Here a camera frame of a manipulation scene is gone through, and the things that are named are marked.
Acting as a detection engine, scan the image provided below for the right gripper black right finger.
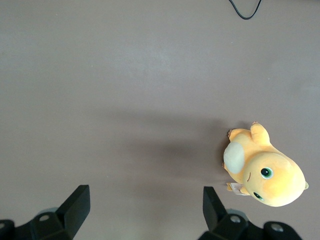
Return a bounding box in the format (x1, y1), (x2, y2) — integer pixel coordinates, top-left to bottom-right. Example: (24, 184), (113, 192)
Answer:
(197, 186), (265, 240)

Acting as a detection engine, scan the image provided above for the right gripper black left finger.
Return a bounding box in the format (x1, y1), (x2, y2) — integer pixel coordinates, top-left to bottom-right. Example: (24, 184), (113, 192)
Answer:
(14, 184), (91, 240)

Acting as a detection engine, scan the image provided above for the orange plush toy animal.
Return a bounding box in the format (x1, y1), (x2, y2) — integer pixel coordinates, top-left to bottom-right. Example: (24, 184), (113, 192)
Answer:
(221, 121), (310, 208)

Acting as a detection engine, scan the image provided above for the thin black looped cable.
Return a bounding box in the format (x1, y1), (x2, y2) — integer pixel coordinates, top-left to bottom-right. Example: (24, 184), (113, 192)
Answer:
(228, 0), (263, 20)

